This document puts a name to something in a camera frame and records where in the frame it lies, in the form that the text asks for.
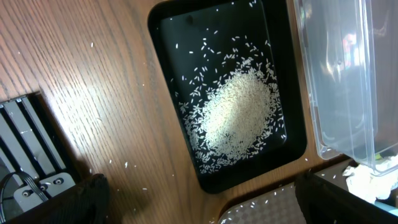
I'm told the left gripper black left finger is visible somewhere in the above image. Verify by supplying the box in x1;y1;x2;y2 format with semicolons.
7;174;109;224

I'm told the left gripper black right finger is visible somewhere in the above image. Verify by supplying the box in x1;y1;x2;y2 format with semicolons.
294;172;397;224

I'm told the white paper napkin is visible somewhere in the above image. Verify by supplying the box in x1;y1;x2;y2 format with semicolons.
342;154;397;204

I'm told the light blue bowl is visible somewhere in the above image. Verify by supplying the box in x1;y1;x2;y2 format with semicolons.
374;201;397;215

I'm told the white rice pile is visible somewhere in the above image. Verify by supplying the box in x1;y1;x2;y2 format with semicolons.
169;1;287;174

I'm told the black waste tray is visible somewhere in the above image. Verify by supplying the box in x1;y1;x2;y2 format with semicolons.
147;0;307;194

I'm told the clear plastic bin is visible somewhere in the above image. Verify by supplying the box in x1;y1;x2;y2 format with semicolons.
295;0;397;176

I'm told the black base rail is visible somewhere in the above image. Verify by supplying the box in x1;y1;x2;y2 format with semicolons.
1;93;81;223

